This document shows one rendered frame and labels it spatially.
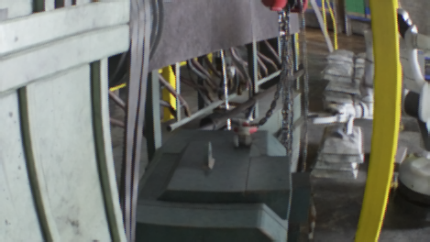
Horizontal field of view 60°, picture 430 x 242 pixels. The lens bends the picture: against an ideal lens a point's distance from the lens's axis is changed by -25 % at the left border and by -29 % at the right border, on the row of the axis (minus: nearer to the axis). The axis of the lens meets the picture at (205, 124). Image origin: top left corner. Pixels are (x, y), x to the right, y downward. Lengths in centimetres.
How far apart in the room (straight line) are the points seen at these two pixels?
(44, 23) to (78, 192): 29
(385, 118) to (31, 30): 111
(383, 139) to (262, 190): 48
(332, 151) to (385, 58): 220
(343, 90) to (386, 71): 388
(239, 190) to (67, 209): 54
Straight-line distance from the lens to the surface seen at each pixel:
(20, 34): 57
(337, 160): 348
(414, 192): 273
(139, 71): 83
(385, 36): 136
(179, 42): 193
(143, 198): 119
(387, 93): 138
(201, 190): 114
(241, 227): 103
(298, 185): 143
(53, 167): 68
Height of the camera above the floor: 133
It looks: 16 degrees down
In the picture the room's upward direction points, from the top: 2 degrees counter-clockwise
